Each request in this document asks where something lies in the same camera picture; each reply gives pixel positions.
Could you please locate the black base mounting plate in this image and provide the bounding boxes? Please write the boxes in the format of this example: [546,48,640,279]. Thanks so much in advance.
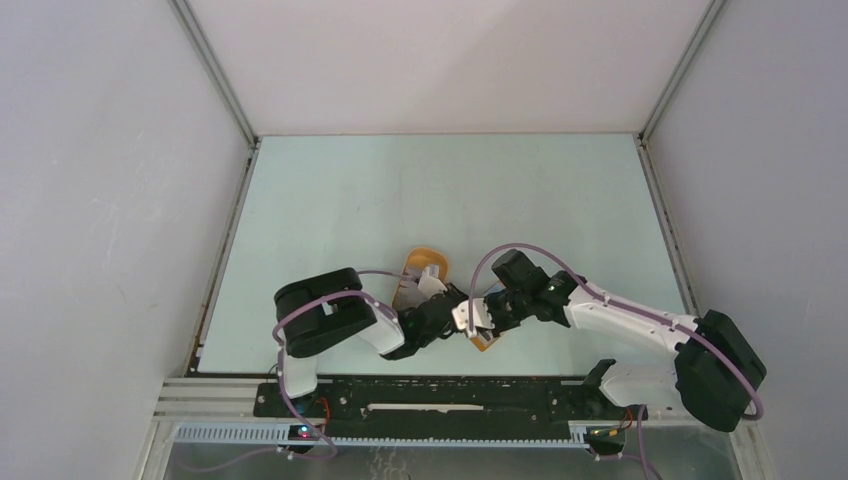
[253,375,648,441]

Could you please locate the beige oval plastic tray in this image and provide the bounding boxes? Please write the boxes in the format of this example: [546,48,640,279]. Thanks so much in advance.
[391,247,449,312]

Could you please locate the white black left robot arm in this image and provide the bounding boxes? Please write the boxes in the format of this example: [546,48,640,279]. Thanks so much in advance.
[272,267,468,417]

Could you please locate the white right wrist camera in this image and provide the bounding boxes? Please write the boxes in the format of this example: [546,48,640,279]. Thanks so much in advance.
[451,298,494,339]

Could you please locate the orange leather card holder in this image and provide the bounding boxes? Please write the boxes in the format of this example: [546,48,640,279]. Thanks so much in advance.
[463,281,508,353]

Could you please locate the white slotted cable duct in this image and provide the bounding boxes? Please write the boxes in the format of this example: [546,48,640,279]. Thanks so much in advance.
[173,423,591,449]

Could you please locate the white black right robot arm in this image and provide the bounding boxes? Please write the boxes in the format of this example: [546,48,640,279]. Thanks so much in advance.
[467,243,767,432]

